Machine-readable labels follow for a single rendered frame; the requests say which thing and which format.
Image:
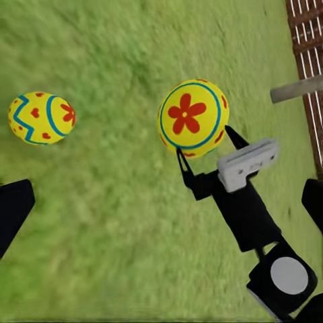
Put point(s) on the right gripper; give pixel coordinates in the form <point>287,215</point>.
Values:
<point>232,205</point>

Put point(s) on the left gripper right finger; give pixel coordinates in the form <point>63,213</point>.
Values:
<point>312,199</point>

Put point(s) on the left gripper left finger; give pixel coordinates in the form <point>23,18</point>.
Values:
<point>16,201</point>

